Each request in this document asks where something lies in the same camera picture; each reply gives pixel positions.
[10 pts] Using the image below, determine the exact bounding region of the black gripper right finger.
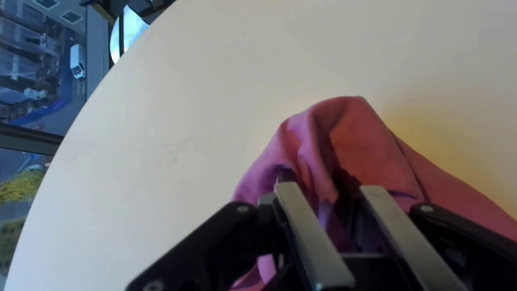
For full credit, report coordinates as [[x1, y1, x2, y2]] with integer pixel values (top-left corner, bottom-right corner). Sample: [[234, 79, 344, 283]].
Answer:
[[357, 184, 517, 291]]

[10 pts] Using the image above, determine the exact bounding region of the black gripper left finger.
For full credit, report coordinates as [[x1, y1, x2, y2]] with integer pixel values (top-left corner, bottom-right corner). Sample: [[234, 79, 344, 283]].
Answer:
[[126, 179, 357, 291]]

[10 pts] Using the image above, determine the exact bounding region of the pink towel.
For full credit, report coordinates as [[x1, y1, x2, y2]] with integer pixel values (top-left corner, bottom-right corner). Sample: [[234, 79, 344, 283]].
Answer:
[[231, 95, 517, 291]]

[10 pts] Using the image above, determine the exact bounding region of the round metal table base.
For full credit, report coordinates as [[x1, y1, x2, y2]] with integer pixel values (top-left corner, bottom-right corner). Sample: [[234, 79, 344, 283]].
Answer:
[[108, 3, 152, 66]]

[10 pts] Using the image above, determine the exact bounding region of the white van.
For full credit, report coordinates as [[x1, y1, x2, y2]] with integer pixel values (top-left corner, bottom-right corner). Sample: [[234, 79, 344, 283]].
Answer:
[[68, 42, 87, 80]]

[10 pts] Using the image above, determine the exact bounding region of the dark window railing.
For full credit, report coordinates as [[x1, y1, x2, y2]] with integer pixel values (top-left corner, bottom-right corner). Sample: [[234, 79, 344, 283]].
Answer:
[[0, 121, 65, 158]]

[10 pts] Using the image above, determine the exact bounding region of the blue grey window post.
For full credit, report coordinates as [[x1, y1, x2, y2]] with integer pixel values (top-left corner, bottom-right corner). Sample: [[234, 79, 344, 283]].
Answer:
[[84, 3, 116, 95]]

